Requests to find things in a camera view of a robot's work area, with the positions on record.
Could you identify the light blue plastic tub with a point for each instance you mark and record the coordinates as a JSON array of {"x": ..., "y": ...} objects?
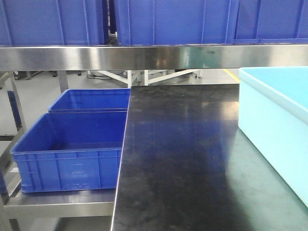
[{"x": 273, "y": 114}]

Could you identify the stainless steel shelf beam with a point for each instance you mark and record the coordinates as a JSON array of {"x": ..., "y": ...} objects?
[{"x": 69, "y": 58}]

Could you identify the blue plastic crate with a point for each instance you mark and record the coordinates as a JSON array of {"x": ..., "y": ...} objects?
[
  {"x": 91, "y": 100},
  {"x": 71, "y": 151}
]

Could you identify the upper right blue crate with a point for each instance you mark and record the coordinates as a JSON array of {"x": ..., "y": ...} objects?
[{"x": 272, "y": 21}]

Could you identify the near blue plastic crate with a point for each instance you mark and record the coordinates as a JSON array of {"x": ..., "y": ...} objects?
[{"x": 71, "y": 151}]

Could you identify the upper left blue crate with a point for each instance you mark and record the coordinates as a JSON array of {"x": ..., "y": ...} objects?
[{"x": 53, "y": 22}]

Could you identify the upper middle blue crate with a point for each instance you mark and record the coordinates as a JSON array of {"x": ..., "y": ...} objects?
[{"x": 175, "y": 22}]

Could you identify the far blue plastic crate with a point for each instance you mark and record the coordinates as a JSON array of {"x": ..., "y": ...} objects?
[{"x": 91, "y": 100}]

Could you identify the white metal table frame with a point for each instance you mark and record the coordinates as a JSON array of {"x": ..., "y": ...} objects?
[{"x": 150, "y": 76}]

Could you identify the stainless steel lower shelf frame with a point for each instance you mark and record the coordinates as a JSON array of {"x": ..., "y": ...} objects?
[{"x": 15, "y": 205}]

